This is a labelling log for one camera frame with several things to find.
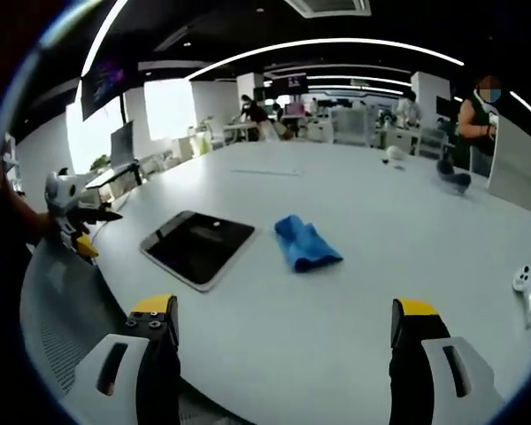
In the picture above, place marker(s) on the dark object on table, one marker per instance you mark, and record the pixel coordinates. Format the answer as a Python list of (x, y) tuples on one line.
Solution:
[(453, 177)]

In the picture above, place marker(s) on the hanging dark display screen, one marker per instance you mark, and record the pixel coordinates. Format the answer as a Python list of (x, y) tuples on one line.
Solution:
[(101, 88)]

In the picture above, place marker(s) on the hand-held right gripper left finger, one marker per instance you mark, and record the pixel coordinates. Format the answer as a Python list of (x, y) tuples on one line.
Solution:
[(115, 363)]

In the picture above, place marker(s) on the white office chair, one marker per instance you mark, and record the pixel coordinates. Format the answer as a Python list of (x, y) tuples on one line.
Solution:
[(216, 133)]

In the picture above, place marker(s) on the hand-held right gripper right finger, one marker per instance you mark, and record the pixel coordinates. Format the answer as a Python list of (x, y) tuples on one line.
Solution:
[(451, 367)]

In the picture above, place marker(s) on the ceiling air vent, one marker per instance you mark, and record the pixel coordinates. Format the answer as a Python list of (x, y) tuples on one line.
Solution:
[(329, 6)]

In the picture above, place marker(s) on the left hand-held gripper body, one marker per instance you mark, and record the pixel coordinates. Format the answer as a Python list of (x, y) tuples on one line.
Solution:
[(64, 188)]

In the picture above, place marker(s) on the thin flat strip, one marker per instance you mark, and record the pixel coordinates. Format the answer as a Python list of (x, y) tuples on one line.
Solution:
[(265, 172)]

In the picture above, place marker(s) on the small white round object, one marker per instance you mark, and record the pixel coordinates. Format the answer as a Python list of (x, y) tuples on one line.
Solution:
[(394, 152)]

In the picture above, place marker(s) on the distant wall display screen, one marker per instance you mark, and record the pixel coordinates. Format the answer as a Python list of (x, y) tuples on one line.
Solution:
[(296, 84)]

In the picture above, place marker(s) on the white partition panel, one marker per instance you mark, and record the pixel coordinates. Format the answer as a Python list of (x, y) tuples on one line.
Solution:
[(520, 164)]

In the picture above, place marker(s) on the curved ceiling light strip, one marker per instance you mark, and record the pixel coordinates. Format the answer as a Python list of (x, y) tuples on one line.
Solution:
[(318, 43)]

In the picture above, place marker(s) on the desktop monitor on stand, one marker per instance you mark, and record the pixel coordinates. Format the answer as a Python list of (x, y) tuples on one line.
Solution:
[(123, 144)]

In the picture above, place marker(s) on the blue cleaning cloth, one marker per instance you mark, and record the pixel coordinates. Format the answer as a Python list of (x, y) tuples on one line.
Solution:
[(305, 245)]

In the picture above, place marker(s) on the grey mesh chair back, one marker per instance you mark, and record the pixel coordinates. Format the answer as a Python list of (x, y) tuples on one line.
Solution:
[(66, 319)]

